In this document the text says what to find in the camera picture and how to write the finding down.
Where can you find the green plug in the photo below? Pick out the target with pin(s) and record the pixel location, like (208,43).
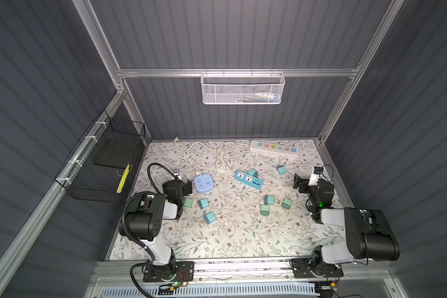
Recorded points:
(188,202)
(286,204)
(265,210)

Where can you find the green plug centre lower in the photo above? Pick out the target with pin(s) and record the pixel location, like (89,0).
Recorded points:
(265,210)

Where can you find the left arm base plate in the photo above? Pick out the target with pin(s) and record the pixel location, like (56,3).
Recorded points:
(181,271)

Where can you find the black pad in basket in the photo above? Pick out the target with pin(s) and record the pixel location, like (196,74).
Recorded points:
(114,154)

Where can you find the lavender square power socket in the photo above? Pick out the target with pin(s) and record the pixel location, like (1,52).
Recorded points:
(204,183)

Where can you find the teal plug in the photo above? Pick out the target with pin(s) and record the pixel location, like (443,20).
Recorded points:
(281,170)
(269,200)
(203,203)
(210,218)
(253,172)

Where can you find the green plug centre right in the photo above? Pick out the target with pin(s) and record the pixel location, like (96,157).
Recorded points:
(286,204)

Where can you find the teal power strip with USB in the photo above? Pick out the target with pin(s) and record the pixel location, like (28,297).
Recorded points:
(249,180)

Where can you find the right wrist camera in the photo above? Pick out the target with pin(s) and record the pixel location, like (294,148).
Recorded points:
(315,176)

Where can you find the yellow marker in basket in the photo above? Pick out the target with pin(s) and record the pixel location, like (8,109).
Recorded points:
(123,179)

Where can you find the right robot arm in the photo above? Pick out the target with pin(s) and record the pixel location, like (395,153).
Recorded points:
(368,235)

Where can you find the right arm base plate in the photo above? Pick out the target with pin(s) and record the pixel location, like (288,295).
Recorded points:
(307,268)

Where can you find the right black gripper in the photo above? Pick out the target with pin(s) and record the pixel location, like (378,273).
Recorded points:
(304,185)

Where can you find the black wire side basket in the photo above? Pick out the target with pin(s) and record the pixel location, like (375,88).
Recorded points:
(82,180)

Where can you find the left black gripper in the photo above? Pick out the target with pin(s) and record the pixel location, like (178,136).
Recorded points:
(186,187)

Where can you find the green plug far left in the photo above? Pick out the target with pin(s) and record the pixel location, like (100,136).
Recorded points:
(188,202)

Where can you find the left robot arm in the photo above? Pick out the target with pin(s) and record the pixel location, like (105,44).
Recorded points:
(143,216)

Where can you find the pens in white basket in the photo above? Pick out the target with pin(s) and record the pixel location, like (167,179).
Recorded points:
(265,98)

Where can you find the white long power strip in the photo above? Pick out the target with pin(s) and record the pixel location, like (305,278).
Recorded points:
(258,146)

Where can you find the white wire wall basket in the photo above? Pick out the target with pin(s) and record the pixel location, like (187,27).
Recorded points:
(219,88)

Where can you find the teal plug beside teal strip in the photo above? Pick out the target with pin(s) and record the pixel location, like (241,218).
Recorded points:
(253,172)

